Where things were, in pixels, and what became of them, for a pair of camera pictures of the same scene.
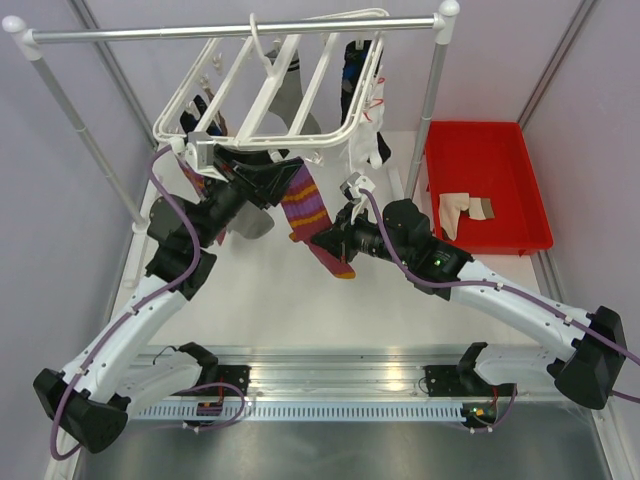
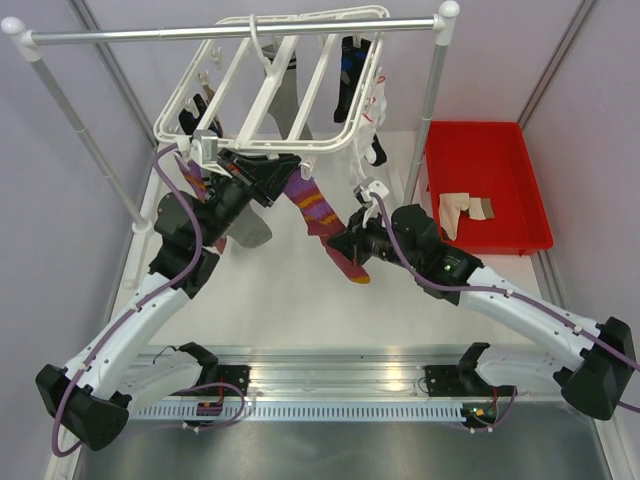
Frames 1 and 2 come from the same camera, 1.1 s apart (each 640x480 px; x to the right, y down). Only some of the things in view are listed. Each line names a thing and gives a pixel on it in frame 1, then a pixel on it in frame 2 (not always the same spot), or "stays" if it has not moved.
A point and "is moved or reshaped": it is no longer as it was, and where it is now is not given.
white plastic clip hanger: x=262 y=91 is moved or reshaped
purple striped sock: x=307 y=216 is moved or reshaped
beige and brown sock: x=451 y=205 stays
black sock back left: x=187 y=120 stays
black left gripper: x=263 y=182 stays
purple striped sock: x=201 y=185 stays
